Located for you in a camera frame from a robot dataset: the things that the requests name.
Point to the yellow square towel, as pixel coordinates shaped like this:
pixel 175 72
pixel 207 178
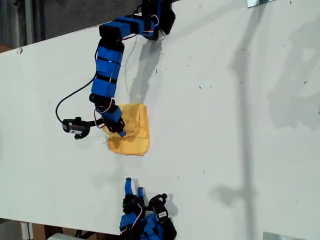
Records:
pixel 137 140

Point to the white towel label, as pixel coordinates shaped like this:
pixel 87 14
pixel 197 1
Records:
pixel 105 140

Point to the white container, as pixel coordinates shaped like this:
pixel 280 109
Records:
pixel 60 237

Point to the white table leg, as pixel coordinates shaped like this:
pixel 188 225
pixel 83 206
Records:
pixel 27 231

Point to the steel plate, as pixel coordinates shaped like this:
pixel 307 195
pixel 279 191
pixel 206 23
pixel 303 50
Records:
pixel 257 2

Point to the black camera stalk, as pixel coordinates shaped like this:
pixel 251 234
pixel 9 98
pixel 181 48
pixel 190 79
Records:
pixel 148 205
pixel 95 123

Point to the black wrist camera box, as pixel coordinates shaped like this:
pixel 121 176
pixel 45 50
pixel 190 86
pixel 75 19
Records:
pixel 158 207
pixel 75 127

